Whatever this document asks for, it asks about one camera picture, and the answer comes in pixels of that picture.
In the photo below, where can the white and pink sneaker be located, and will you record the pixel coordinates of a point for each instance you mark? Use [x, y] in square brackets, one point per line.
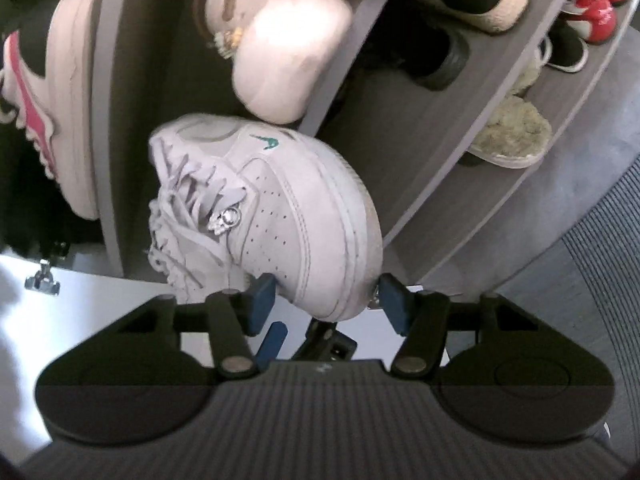
[75, 110]

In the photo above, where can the beige fuzzy slipper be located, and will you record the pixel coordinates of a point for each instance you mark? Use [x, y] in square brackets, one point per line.
[510, 130]

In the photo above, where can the white cabinet door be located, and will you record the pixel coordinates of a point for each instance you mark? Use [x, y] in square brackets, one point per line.
[100, 290]

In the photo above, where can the plain black shoe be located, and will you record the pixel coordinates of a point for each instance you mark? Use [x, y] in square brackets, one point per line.
[440, 60]

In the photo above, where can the metal door hinge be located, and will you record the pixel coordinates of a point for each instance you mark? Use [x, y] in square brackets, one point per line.
[42, 280]

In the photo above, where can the white shoe cabinet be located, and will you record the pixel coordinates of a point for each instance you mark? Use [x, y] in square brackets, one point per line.
[425, 170]

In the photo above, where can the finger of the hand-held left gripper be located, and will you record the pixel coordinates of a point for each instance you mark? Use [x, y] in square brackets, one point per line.
[272, 342]
[325, 340]

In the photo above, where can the black shoe with white trim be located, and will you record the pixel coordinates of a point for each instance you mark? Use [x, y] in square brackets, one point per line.
[565, 47]

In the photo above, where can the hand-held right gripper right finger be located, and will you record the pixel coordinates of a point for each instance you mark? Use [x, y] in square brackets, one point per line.
[397, 305]

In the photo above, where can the white sneaker with green logo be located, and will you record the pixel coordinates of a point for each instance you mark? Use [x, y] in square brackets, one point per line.
[300, 200]

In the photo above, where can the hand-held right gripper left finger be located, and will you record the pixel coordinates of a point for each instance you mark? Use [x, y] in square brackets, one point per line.
[260, 305]

